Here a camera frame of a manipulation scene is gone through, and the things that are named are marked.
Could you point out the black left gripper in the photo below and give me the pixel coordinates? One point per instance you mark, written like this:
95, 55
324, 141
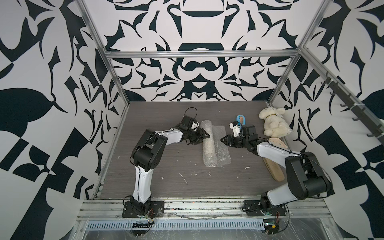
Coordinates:
201, 135

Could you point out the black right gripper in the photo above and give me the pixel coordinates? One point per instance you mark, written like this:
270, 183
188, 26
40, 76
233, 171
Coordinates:
229, 141

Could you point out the clear bubble wrap sheet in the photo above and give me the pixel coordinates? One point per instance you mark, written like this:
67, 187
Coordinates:
215, 153

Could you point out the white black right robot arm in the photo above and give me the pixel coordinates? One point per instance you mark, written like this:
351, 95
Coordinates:
305, 176

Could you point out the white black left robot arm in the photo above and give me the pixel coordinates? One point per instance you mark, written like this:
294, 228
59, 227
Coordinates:
147, 155

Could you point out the blue tape dispenser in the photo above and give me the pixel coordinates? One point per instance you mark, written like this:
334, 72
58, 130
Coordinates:
241, 120

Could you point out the pink round timer clock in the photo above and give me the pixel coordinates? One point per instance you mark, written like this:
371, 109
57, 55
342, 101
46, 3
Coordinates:
278, 143

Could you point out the white plush teddy bear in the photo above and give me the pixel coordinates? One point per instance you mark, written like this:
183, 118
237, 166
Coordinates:
274, 124

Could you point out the wooden brush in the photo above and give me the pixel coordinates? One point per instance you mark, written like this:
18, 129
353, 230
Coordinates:
275, 170

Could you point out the right black electronics board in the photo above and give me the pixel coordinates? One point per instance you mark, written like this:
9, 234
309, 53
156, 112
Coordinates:
271, 226

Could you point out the black electronics board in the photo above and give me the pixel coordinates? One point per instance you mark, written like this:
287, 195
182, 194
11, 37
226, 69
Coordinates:
271, 226
140, 228

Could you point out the left black electronics board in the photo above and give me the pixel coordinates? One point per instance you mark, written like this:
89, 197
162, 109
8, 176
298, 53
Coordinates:
140, 228

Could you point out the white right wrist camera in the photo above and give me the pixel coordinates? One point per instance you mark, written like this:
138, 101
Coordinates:
236, 128

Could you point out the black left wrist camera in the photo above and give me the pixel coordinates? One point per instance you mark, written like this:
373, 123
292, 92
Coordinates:
188, 124

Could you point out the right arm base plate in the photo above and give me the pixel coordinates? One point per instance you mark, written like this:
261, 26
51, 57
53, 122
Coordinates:
263, 208

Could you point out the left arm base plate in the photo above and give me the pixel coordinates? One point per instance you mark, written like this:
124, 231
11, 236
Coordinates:
149, 209

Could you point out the grey wall hook rail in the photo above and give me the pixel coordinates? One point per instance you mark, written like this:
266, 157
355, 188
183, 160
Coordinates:
351, 103

